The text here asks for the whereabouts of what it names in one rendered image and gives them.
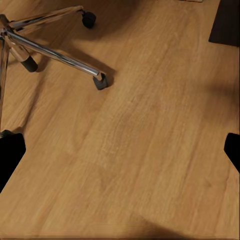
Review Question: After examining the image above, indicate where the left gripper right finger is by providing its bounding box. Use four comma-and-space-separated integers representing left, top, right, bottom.
224, 133, 240, 173

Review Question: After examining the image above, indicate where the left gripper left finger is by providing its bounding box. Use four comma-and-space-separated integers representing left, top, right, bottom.
0, 133, 26, 193

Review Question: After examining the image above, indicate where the swivel chair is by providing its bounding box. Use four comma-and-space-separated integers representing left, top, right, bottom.
0, 4, 109, 139

